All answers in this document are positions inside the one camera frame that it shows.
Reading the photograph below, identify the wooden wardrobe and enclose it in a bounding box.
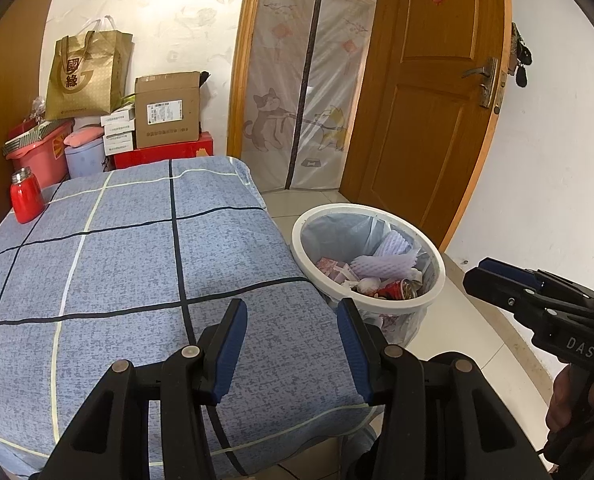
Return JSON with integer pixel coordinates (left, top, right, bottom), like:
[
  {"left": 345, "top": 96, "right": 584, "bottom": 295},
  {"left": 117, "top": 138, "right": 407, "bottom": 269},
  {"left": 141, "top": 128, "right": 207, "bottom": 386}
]
[{"left": 0, "top": 0, "right": 64, "bottom": 221}]

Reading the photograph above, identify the red thermos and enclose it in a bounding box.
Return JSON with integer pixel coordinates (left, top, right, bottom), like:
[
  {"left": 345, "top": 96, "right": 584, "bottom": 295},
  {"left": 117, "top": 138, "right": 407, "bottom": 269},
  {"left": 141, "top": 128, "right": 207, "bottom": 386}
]
[{"left": 10, "top": 167, "right": 46, "bottom": 225}]

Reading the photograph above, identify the purple white milk carton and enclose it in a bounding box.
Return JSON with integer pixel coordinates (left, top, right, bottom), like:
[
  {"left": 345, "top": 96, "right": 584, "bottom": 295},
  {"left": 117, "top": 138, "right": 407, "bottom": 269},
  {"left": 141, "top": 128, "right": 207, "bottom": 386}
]
[{"left": 317, "top": 257, "right": 350, "bottom": 284}]

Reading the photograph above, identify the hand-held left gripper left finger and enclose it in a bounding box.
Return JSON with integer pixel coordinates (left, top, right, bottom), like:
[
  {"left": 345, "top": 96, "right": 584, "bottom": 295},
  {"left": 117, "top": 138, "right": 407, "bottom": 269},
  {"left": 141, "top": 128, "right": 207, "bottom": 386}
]
[{"left": 42, "top": 298, "right": 248, "bottom": 480}]

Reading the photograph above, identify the lavender bucket pink lid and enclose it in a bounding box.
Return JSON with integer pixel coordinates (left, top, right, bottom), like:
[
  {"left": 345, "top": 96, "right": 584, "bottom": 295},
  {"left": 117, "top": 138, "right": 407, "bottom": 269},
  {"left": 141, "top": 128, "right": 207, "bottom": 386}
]
[{"left": 64, "top": 127, "right": 107, "bottom": 179}]

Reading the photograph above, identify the cat print screen curtain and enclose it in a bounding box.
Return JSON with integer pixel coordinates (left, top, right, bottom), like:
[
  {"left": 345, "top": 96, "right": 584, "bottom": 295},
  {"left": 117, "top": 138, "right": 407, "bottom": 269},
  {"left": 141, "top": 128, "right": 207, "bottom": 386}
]
[{"left": 241, "top": 0, "right": 383, "bottom": 194}]

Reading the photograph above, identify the bunch of keys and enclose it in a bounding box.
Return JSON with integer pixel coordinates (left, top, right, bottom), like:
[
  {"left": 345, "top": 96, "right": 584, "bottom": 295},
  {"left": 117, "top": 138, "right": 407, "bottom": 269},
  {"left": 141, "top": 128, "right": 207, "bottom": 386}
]
[{"left": 510, "top": 22, "right": 533, "bottom": 89}]

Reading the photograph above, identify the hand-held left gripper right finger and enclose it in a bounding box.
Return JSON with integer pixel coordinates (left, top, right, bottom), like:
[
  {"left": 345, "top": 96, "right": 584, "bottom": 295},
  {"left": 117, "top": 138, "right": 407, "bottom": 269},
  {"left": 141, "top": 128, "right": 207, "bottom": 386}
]
[{"left": 338, "top": 298, "right": 548, "bottom": 480}]

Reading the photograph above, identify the person's right hand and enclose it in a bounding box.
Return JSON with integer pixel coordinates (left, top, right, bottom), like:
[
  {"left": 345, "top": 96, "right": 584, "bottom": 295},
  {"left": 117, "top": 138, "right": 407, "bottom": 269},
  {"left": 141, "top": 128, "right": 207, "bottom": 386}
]
[{"left": 546, "top": 365, "right": 594, "bottom": 435}]

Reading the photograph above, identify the striped tray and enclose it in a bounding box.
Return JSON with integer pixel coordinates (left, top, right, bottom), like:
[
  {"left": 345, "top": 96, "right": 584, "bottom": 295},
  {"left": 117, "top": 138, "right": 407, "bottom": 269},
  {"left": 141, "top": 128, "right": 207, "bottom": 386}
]
[{"left": 2, "top": 119, "right": 73, "bottom": 154}]

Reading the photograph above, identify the metal door handle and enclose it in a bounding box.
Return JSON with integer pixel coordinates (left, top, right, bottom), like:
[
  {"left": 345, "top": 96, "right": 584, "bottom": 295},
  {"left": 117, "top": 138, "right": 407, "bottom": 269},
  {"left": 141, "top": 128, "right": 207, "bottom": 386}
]
[{"left": 460, "top": 57, "right": 499, "bottom": 110}]

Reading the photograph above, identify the translucent bin liner bag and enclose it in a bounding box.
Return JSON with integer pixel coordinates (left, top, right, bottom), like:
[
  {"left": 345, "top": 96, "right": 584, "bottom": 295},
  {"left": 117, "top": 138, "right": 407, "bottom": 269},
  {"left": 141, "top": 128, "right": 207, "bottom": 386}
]
[{"left": 299, "top": 212, "right": 436, "bottom": 349}]

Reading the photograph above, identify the white waste bin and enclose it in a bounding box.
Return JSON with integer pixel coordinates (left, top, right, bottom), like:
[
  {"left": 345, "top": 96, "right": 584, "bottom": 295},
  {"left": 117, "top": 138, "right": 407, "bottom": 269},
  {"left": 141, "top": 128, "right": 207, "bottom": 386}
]
[{"left": 291, "top": 203, "right": 446, "bottom": 349}]

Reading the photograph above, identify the red gift box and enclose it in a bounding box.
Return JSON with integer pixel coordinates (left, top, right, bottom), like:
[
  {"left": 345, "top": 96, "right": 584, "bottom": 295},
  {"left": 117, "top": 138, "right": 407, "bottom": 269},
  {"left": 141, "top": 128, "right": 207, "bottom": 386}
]
[{"left": 113, "top": 131, "right": 214, "bottom": 170}]

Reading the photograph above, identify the gold paper bag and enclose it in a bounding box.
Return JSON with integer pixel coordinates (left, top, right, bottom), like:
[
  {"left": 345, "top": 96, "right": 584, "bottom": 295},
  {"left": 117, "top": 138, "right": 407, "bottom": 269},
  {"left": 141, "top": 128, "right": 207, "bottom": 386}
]
[{"left": 45, "top": 30, "right": 134, "bottom": 121}]

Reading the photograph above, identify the cardboard box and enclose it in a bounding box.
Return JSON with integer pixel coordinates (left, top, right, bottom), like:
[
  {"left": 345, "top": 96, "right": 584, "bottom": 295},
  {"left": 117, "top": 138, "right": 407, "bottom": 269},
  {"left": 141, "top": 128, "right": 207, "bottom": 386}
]
[{"left": 134, "top": 71, "right": 202, "bottom": 150}]

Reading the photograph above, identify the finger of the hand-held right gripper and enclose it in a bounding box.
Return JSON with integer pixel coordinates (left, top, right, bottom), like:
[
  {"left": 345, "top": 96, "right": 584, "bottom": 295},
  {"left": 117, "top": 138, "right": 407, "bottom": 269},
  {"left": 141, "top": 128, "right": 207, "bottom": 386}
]
[
  {"left": 479, "top": 257, "right": 594, "bottom": 311},
  {"left": 464, "top": 269, "right": 578, "bottom": 331}
]

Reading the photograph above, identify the blue checked tablecloth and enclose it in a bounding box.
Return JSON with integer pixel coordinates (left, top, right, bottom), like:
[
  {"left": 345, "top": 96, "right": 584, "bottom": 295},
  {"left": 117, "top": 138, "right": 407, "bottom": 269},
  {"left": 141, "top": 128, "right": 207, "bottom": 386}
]
[{"left": 0, "top": 156, "right": 368, "bottom": 477}]

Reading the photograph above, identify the wooden door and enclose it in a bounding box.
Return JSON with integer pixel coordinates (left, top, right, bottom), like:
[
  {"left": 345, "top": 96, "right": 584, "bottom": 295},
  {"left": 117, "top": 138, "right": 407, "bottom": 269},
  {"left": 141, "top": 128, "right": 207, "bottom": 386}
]
[{"left": 339, "top": 0, "right": 513, "bottom": 254}]

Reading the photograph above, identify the red plastic tub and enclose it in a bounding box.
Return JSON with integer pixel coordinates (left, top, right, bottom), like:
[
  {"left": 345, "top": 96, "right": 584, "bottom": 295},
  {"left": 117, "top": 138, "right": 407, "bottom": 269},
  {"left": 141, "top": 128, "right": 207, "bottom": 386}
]
[{"left": 4, "top": 120, "right": 76, "bottom": 187}]

